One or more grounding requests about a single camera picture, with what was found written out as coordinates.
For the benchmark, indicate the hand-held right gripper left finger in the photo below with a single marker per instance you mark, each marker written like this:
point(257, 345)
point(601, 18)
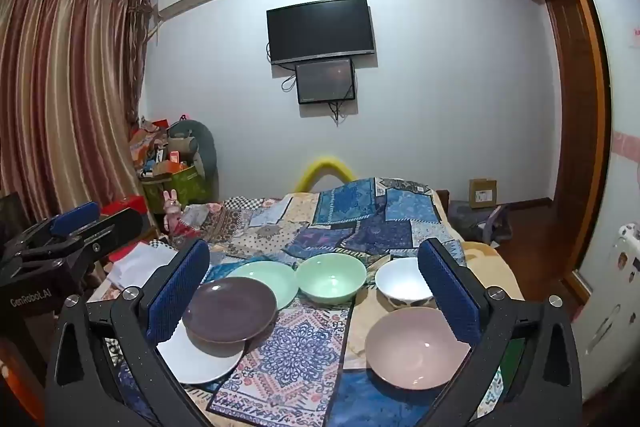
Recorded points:
point(177, 292)

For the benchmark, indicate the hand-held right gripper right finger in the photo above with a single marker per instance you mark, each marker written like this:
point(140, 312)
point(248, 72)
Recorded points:
point(447, 292)

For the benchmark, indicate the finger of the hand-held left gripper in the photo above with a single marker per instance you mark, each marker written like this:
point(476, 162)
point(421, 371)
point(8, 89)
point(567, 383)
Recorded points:
point(75, 214)
point(115, 224)

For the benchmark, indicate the pink bowl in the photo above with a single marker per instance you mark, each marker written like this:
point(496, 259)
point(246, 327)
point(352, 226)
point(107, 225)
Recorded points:
point(410, 347)

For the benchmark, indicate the green plate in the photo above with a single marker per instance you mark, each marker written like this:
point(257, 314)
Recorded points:
point(277, 279)

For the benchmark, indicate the red box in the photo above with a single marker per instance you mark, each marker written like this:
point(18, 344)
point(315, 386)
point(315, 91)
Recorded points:
point(125, 204)

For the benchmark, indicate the white spotted bowl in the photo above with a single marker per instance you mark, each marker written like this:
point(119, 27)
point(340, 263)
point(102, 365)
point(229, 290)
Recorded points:
point(400, 279)

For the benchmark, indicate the purple plate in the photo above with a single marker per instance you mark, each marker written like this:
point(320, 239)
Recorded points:
point(230, 307)

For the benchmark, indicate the pink bunny toy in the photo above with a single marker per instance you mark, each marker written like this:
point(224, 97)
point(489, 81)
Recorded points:
point(172, 209)

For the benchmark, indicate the white plate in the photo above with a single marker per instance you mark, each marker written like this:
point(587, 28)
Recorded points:
point(200, 363)

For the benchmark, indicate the grey backpack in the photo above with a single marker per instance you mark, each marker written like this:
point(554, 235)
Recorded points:
point(475, 219)

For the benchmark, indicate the green bag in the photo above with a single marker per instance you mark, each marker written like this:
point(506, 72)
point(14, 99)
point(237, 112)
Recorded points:
point(187, 187)

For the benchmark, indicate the pile of assorted boxes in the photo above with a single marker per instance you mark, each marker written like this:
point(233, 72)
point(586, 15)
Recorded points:
point(155, 152)

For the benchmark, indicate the cardboard box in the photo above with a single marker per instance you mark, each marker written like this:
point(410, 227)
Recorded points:
point(482, 193)

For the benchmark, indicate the grey round cushion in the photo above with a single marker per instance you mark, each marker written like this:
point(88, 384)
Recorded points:
point(207, 152)

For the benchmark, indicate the striped brown curtain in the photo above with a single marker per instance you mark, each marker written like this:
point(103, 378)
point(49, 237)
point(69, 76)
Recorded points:
point(65, 97)

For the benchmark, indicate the green bowl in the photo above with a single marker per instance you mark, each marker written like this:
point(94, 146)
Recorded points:
point(330, 279)

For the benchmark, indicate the patchwork blanket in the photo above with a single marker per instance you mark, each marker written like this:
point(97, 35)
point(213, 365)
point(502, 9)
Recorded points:
point(300, 347)

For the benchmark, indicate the yellow foam tube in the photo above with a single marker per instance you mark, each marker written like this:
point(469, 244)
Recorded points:
point(325, 164)

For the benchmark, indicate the small black monitor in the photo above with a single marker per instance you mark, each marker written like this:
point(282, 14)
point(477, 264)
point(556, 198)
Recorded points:
point(325, 81)

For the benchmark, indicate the white sliding door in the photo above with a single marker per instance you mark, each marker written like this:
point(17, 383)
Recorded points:
point(622, 117)

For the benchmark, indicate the wooden door frame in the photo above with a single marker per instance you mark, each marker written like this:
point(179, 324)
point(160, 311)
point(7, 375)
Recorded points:
point(575, 107)

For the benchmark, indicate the black wall television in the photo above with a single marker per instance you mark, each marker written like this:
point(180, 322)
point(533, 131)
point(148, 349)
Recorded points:
point(320, 27)

